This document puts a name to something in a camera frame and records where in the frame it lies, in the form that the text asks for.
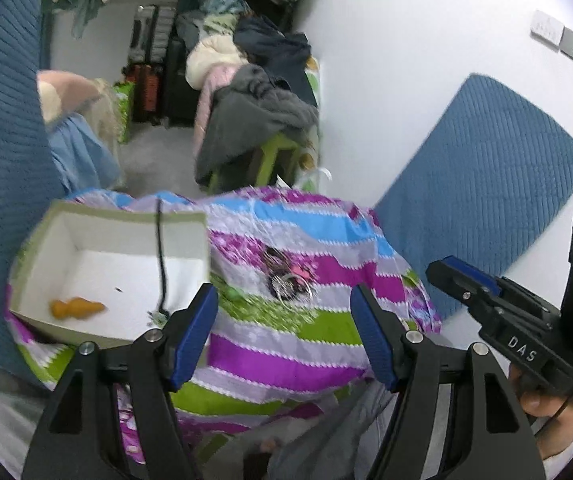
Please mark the green pendant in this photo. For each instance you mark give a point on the green pendant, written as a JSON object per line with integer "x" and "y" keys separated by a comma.
{"x": 158, "y": 317}

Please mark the dark navy jacket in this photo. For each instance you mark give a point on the dark navy jacket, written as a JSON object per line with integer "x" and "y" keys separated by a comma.
{"x": 279, "y": 50}

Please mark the cream pillow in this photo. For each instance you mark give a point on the cream pillow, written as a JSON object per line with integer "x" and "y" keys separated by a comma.
{"x": 64, "y": 90}

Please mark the person's right hand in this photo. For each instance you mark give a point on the person's right hand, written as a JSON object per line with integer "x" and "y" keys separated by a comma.
{"x": 536, "y": 402}

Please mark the green bag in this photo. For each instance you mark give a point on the green bag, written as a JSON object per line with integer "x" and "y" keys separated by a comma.
{"x": 124, "y": 110}

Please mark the blue quilted cushion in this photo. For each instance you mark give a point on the blue quilted cushion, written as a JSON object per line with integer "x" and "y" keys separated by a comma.
{"x": 486, "y": 185}

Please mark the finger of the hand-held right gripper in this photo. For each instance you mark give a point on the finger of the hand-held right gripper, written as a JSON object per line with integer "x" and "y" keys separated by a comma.
{"x": 454, "y": 285}
{"x": 469, "y": 270}

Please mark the white plastic bag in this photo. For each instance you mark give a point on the white plastic bag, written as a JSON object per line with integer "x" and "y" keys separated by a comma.
{"x": 311, "y": 177}

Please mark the cream plush garment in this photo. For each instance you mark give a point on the cream plush garment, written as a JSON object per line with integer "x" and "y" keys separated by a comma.
{"x": 211, "y": 57}

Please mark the light blue cloth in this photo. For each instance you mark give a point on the light blue cloth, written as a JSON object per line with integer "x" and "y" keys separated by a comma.
{"x": 84, "y": 155}

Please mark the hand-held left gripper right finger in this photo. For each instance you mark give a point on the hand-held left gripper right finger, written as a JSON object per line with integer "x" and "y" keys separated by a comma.
{"x": 372, "y": 340}

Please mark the black suitcase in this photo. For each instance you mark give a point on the black suitcase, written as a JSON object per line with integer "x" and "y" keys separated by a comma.
{"x": 179, "y": 80}

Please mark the grey garment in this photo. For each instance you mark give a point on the grey garment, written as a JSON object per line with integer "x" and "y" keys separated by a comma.
{"x": 256, "y": 110}

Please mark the pink garment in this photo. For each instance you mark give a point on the pink garment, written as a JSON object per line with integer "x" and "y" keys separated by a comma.
{"x": 209, "y": 95}

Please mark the white cardboard box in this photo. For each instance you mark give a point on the white cardboard box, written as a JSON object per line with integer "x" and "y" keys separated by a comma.
{"x": 116, "y": 270}

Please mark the green stool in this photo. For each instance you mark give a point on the green stool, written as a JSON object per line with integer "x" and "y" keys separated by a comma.
{"x": 274, "y": 152}

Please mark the striped colourful blanket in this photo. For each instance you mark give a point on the striped colourful blanket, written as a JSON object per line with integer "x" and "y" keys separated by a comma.
{"x": 286, "y": 350}

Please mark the blue quilted sofa cover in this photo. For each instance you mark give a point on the blue quilted sofa cover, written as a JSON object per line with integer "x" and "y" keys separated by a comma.
{"x": 1, "y": 160}

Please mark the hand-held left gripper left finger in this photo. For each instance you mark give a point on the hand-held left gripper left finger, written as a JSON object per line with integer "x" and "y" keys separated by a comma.
{"x": 197, "y": 330}

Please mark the orange gourd pendant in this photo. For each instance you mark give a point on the orange gourd pendant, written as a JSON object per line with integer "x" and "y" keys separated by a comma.
{"x": 76, "y": 308}

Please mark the red suitcase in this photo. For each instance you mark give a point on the red suitcase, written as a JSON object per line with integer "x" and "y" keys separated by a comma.
{"x": 145, "y": 90}

